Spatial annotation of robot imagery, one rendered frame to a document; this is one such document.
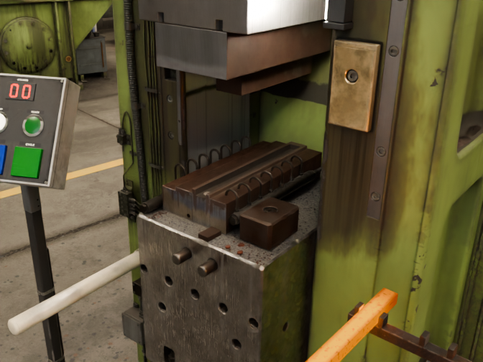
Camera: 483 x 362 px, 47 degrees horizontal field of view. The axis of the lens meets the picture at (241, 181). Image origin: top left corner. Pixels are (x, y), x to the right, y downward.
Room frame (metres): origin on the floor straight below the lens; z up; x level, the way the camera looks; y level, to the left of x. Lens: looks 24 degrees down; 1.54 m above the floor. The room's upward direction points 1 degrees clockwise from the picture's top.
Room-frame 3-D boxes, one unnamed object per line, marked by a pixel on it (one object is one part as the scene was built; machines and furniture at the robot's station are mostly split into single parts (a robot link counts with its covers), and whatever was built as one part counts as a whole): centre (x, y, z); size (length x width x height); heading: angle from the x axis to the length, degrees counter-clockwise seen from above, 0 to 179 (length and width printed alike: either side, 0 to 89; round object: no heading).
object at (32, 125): (1.35, 0.53, 1.09); 0.05 x 0.03 x 0.04; 53
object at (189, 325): (1.32, -0.06, 0.69); 0.56 x 0.38 x 0.45; 143
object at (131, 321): (1.49, 0.33, 0.36); 0.09 x 0.07 x 0.12; 53
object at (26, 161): (1.31, 0.54, 1.01); 0.07 x 0.05 x 0.07; 78
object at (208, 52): (1.34, -0.01, 1.32); 0.42 x 0.20 x 0.10; 143
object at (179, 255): (1.09, 0.13, 0.87); 0.04 x 0.03 x 0.03; 143
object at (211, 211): (1.34, -0.01, 0.96); 0.42 x 0.20 x 0.09; 143
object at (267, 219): (1.12, -0.07, 0.95); 0.12 x 0.08 x 0.06; 143
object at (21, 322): (1.31, 0.44, 0.62); 0.44 x 0.05 x 0.05; 143
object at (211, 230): (1.11, 0.07, 0.92); 0.04 x 0.03 x 0.01; 140
